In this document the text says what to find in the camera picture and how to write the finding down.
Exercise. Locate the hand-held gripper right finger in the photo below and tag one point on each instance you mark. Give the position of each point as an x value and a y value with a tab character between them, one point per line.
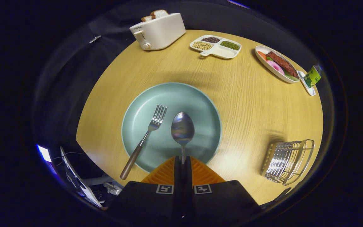
213	201

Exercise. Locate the white-edged panel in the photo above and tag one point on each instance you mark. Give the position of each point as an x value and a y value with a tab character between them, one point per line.
80	186

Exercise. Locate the white toaster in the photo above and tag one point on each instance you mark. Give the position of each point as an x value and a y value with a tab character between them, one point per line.
161	31

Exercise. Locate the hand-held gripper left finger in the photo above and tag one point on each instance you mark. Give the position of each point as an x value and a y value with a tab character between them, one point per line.
156	201

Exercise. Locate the metal spoon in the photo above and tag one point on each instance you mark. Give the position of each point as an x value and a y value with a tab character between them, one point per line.
182	127

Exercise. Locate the metal clip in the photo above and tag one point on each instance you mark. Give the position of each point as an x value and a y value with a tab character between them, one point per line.
95	39

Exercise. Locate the white plate of food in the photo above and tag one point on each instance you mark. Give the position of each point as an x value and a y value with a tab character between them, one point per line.
274	71

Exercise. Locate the pale green round plate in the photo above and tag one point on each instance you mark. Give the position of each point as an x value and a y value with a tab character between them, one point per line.
200	107

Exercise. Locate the white square coaster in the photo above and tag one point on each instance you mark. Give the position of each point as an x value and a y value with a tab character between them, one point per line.
307	90

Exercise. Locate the white divided dish of beans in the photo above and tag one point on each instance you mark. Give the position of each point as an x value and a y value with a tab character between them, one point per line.
216	47

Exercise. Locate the brown meat piece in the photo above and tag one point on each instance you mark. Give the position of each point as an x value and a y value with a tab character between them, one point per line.
282	63

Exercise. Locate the green label water bottle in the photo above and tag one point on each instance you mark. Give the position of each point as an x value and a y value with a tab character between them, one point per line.
312	76

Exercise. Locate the toast bread slice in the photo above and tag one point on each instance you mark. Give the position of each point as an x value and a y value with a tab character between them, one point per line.
159	13
146	18

